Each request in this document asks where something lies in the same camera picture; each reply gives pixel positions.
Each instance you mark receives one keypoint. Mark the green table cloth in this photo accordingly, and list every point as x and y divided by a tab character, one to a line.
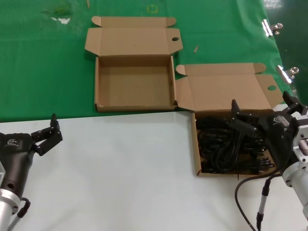
48	72

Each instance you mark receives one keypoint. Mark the silver binder clip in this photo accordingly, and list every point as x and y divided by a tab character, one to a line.
284	73
267	27

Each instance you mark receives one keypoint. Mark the cardboard box with open lid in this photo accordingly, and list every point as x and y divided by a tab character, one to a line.
134	81
223	91

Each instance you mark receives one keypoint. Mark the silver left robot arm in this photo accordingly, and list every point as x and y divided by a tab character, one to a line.
6	207

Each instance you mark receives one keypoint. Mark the small wooden stick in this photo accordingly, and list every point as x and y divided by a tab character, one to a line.
88	3

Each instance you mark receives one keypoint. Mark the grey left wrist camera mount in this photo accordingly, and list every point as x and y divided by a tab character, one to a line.
2	170

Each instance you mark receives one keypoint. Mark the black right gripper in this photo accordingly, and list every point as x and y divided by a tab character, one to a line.
279	134

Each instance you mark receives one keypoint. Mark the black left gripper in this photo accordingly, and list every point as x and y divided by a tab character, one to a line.
16	156

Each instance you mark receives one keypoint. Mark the small wooden chip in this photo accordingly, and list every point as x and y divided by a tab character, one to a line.
196	49

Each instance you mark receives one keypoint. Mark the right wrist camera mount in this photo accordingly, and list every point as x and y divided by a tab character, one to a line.
302	134

